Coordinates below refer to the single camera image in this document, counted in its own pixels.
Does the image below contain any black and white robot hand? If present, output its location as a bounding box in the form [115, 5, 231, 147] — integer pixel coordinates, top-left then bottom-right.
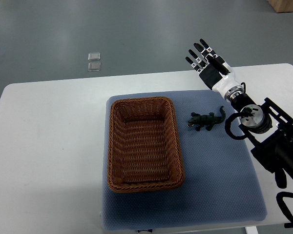
[186, 39, 245, 102]

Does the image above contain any dark toy crocodile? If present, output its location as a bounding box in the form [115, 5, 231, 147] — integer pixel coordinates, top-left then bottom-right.
[187, 106, 226, 131]

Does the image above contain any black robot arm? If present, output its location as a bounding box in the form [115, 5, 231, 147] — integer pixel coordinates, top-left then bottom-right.
[225, 91, 293, 188]

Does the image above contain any brown wicker basket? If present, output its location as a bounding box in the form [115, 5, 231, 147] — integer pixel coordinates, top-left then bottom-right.
[107, 97, 185, 193]

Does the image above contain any wooden furniture corner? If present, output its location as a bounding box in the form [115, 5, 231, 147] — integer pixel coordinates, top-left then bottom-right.
[268, 0, 293, 13]

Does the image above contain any blue grey foam mat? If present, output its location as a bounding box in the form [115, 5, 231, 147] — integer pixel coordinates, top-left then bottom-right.
[101, 90, 267, 231]

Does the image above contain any upper metal floor plate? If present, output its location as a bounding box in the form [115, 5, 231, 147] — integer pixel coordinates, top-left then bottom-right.
[88, 52, 101, 61]

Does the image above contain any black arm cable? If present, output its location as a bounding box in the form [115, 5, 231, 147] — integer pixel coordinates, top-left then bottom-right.
[275, 191, 293, 229]

